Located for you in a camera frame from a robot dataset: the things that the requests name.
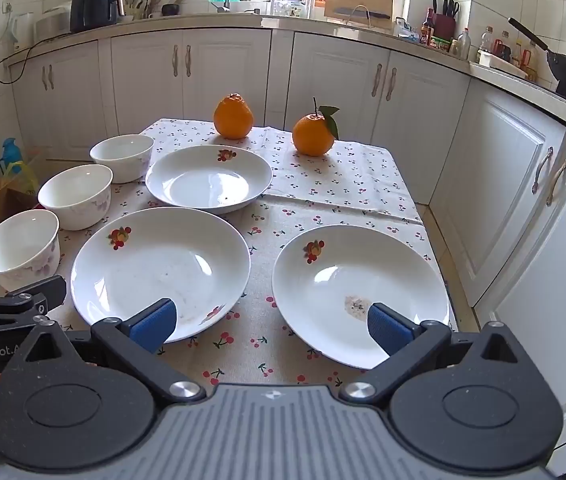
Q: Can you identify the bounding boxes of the blue plastic jug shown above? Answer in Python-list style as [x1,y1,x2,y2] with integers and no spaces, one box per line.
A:
[0,137,24,176]

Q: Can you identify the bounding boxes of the orange without leaf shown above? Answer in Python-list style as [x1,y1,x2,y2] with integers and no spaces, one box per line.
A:
[213,92,255,139]

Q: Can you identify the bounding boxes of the white bowl with pink print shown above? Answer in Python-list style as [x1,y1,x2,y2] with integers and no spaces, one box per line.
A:
[90,134,155,184]
[0,209,61,292]
[38,164,114,231]

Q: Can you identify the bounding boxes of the kitchen countertop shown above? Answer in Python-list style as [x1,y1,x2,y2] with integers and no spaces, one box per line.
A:
[8,12,566,151]

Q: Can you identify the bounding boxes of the white kitchen cabinets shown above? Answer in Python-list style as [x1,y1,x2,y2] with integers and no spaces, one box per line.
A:
[8,27,566,461]

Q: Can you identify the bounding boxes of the kitchen knife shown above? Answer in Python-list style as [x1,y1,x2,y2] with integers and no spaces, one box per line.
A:
[335,6,393,20]

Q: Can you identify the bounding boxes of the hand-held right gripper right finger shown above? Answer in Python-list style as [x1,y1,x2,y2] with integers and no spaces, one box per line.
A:
[339,303,536,407]

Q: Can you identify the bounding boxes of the white plastic tray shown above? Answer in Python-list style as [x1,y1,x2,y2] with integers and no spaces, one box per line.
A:
[478,50,531,80]

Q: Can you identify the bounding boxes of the cherry print tablecloth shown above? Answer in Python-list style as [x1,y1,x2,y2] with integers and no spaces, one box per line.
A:
[0,118,458,396]

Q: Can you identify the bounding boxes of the black power cable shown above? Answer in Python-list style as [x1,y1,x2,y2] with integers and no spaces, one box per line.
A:
[0,35,34,86]

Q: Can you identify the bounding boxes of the black air fryer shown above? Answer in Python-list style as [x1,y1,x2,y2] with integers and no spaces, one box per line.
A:
[70,0,119,34]

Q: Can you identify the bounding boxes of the dark sauce bottle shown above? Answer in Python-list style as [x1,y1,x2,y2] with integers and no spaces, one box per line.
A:
[420,7,436,45]

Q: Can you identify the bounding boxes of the white plate with fruit print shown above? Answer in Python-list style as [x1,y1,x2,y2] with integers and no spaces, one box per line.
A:
[144,144,273,215]
[70,206,252,343]
[271,225,451,370]

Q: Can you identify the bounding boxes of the white electric kettle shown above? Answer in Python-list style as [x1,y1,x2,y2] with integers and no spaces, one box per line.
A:
[10,11,36,51]

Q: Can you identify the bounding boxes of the dark red knife block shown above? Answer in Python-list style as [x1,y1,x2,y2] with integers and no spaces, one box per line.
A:
[432,0,460,41]

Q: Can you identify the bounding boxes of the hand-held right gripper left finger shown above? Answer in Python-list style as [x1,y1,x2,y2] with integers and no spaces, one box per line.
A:
[10,298,207,403]

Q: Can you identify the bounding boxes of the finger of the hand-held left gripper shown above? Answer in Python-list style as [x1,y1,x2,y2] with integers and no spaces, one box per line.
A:
[0,276,67,333]

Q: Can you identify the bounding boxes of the yellow green bag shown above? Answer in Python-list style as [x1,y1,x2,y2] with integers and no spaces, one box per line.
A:
[3,160,39,195]

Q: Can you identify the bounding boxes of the orange with green leaf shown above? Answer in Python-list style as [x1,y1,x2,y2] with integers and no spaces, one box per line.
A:
[291,97,341,157]

